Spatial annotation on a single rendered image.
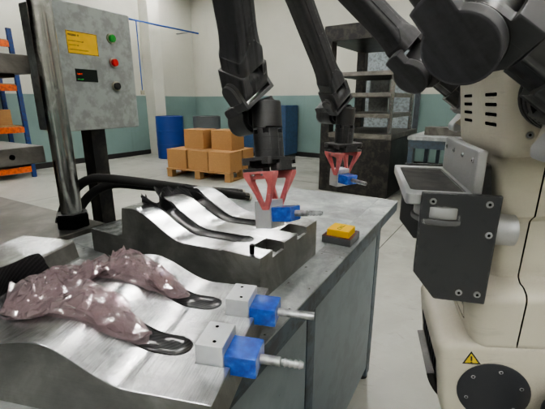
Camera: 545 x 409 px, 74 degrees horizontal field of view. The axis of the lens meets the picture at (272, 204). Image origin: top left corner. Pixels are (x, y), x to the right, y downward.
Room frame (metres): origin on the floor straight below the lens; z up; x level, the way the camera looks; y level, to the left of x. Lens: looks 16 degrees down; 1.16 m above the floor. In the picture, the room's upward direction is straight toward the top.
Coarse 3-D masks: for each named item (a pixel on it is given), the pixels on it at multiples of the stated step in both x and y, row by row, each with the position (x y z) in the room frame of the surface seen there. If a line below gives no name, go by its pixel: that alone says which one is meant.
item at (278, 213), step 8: (256, 200) 0.68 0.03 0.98; (264, 200) 0.66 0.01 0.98; (272, 200) 0.67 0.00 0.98; (280, 200) 0.69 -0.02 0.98; (256, 208) 0.67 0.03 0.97; (272, 208) 0.66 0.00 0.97; (280, 208) 0.65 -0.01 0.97; (288, 208) 0.64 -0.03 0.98; (296, 208) 0.66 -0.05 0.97; (256, 216) 0.67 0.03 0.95; (264, 216) 0.66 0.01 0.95; (272, 216) 0.65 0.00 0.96; (280, 216) 0.65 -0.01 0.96; (288, 216) 0.64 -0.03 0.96; (296, 216) 0.65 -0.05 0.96; (304, 216) 0.64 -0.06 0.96; (256, 224) 0.67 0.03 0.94; (264, 224) 0.66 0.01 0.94; (272, 224) 0.65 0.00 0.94; (280, 224) 0.68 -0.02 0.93
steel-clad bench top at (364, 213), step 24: (264, 192) 1.47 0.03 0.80; (288, 192) 1.47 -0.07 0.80; (312, 192) 1.47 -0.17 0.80; (312, 216) 1.15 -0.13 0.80; (336, 216) 1.15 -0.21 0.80; (360, 216) 1.15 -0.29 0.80; (360, 240) 0.93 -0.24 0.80; (312, 264) 0.78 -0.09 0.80; (336, 264) 0.78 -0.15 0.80; (288, 288) 0.66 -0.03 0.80; (312, 288) 0.66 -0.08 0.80; (264, 336) 0.51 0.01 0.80; (0, 408) 0.36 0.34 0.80; (24, 408) 0.36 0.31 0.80
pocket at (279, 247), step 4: (264, 240) 0.71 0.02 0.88; (268, 240) 0.71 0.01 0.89; (272, 240) 0.70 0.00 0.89; (276, 240) 0.70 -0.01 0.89; (256, 244) 0.68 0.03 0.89; (260, 244) 0.70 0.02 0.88; (264, 244) 0.71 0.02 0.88; (268, 244) 0.71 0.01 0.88; (272, 244) 0.70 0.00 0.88; (276, 244) 0.70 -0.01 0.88; (280, 244) 0.70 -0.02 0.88; (264, 248) 0.71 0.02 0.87; (268, 248) 0.71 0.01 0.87; (272, 248) 0.70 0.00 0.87; (276, 248) 0.70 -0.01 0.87; (280, 248) 0.70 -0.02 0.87; (272, 252) 0.70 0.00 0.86; (276, 252) 0.67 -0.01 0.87; (272, 256) 0.65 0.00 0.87
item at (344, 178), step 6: (330, 168) 1.14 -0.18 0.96; (342, 168) 1.14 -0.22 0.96; (330, 174) 1.14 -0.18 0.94; (342, 174) 1.10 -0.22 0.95; (348, 174) 1.10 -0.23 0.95; (354, 174) 1.10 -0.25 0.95; (330, 180) 1.13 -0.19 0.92; (336, 180) 1.11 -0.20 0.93; (342, 180) 1.09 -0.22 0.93; (348, 180) 1.08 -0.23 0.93; (354, 180) 1.07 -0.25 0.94; (360, 180) 1.06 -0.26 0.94; (336, 186) 1.11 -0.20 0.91
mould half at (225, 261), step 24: (216, 192) 0.97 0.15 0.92; (144, 216) 0.76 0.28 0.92; (168, 216) 0.78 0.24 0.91; (192, 216) 0.82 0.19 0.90; (240, 216) 0.88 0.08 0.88; (96, 240) 0.85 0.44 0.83; (120, 240) 0.80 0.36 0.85; (144, 240) 0.76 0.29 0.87; (168, 240) 0.72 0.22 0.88; (192, 240) 0.71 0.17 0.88; (216, 240) 0.71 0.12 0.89; (288, 240) 0.70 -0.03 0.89; (312, 240) 0.81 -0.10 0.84; (192, 264) 0.69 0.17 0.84; (216, 264) 0.66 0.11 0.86; (240, 264) 0.63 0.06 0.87; (264, 264) 0.62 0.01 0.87; (288, 264) 0.70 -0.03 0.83
